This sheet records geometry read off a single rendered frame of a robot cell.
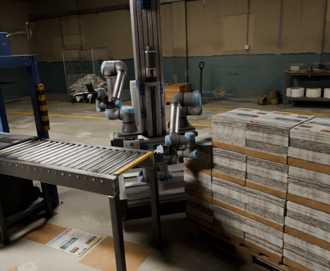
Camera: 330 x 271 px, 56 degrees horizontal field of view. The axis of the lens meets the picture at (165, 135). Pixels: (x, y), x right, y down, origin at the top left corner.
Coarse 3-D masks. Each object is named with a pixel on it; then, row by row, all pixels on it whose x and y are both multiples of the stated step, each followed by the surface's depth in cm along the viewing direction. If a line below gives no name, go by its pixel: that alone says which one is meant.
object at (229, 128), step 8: (216, 120) 218; (224, 120) 213; (232, 120) 208; (240, 120) 203; (216, 128) 220; (224, 128) 215; (232, 128) 210; (240, 128) 205; (216, 136) 222; (224, 136) 217; (232, 136) 212; (240, 136) 207; (232, 144) 213; (240, 144) 208
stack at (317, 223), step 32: (192, 160) 243; (224, 160) 220; (256, 160) 200; (224, 192) 225; (256, 192) 205; (288, 192) 188; (320, 192) 174; (192, 224) 259; (224, 224) 233; (256, 224) 211; (288, 224) 193; (320, 224) 178; (256, 256) 217; (288, 256) 198; (320, 256) 182
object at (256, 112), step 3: (240, 108) 242; (243, 108) 242; (240, 111) 231; (243, 111) 230; (246, 111) 230; (249, 111) 229; (252, 111) 228; (255, 111) 228; (258, 111) 227; (261, 111) 227; (264, 111) 226; (267, 111) 226; (255, 114) 219; (258, 114) 219; (261, 114) 219; (264, 114) 218
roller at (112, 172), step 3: (141, 153) 229; (144, 153) 230; (135, 156) 222; (138, 156) 223; (132, 159) 217; (135, 159) 219; (126, 162) 212; (129, 162) 213; (120, 165) 207; (123, 165) 207; (126, 165) 209; (117, 168) 202; (120, 168) 203; (111, 171) 198; (114, 171) 198; (117, 171) 200; (108, 174) 193; (111, 174) 194; (114, 174) 197
